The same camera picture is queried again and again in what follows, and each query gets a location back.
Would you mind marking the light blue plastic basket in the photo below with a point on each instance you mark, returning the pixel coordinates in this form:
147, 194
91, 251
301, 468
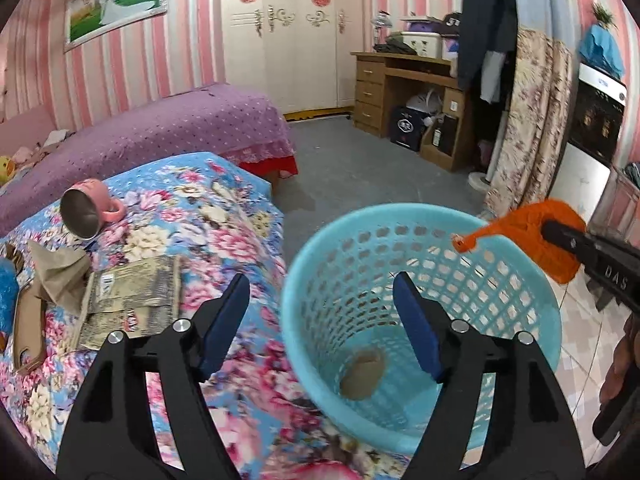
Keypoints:
325, 280

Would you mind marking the black and white appliance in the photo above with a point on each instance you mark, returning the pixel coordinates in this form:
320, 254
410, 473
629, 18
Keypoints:
595, 125

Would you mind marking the white fan head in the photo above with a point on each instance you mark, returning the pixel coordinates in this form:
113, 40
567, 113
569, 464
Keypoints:
425, 100

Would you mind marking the orange fuzzy cloth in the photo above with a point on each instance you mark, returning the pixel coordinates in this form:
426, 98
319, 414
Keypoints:
515, 230

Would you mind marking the brown paper bag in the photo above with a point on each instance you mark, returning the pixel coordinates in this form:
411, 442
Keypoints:
60, 280

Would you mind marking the pink metal-lined mug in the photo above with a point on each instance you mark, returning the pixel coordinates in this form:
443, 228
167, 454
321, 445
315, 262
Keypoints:
95, 195

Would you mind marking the red bed skirt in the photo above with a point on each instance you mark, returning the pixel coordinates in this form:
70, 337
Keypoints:
270, 166

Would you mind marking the yellow black floor rail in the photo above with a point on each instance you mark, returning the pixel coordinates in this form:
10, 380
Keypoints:
315, 114

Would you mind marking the blue plastic bag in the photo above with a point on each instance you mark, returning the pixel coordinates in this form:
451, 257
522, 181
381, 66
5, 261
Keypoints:
7, 300

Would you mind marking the wooden desk with drawers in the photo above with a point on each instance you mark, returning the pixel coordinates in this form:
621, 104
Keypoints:
370, 90

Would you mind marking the dark green cloth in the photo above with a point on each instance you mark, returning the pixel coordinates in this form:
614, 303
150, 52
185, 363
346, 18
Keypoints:
395, 49

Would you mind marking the framed meadow wall poster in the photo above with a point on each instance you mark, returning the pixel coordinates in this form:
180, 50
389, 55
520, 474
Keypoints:
115, 5

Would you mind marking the dark cap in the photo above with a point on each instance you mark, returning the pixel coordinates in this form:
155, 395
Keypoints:
451, 22

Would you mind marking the silver printed snack packet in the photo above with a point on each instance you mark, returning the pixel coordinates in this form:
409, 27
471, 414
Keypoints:
125, 327
135, 282

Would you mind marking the person's right hand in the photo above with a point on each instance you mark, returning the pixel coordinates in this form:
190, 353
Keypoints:
620, 375

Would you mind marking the pink covered headboard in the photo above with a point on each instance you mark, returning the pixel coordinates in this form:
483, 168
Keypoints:
25, 130

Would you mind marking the white fan stand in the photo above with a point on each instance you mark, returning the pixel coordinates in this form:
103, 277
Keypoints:
482, 180

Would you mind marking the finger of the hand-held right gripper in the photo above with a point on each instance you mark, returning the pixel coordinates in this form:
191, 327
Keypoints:
565, 237

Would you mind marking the hanging dark coat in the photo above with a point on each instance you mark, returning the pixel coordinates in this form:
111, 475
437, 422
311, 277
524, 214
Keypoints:
485, 20

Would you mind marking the white ornate wardrobe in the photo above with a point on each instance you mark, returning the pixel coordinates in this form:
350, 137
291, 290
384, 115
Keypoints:
295, 60

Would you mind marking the blue cloth cover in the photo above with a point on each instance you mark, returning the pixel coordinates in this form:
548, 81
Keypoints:
602, 52

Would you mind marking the beige floral curtain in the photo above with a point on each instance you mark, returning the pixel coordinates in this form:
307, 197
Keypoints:
530, 110

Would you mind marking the black printed box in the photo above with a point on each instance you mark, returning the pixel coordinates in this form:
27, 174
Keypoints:
406, 127

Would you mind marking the blue floral blanket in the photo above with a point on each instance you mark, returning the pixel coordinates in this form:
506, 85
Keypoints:
210, 210

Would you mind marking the yellow duck plush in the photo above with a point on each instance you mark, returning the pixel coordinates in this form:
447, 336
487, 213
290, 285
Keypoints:
5, 170

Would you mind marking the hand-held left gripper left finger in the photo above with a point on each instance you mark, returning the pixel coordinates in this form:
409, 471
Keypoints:
225, 320

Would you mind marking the wooden cabinet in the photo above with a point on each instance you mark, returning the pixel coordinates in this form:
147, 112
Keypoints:
617, 200

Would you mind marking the white storage box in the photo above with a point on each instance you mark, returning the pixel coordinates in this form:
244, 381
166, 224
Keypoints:
425, 42

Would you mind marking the purple dotted bedspread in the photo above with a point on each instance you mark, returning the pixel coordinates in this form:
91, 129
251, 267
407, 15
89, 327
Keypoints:
175, 120

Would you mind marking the dark brown wrapper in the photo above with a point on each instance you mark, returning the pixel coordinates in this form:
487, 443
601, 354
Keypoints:
10, 255

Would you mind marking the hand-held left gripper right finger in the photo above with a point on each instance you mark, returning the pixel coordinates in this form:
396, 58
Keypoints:
420, 325

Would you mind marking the brown paper ball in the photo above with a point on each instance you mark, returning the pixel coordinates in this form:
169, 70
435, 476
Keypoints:
362, 372

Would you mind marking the black computer tower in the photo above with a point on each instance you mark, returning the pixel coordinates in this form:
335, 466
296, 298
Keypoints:
446, 135

